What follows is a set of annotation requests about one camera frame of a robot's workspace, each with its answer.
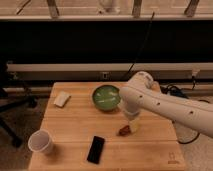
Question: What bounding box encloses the black rectangular eraser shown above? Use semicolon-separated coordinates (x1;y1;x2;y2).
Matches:
87;136;105;164

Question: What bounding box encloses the blue black cable bundle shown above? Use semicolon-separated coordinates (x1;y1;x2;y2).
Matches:
160;83;190;100

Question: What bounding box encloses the black office chair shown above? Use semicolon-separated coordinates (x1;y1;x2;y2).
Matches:
0;61;38;148

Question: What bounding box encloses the brown oblong toy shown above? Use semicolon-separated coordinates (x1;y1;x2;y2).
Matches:
118;125;131;136

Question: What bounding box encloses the green bowl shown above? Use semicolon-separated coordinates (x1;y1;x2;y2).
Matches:
92;85;121;111

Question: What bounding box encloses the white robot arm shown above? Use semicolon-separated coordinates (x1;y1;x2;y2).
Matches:
119;71;213;138

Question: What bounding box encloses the white paper cup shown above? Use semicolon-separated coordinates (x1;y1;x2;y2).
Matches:
28;130;53;155

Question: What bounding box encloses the black hanging cable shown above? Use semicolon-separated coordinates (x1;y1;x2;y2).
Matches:
120;11;156;82

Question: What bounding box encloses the white sponge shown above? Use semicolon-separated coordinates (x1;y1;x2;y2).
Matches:
54;91;71;107

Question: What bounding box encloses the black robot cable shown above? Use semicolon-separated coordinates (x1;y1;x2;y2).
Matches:
177;131;201;145

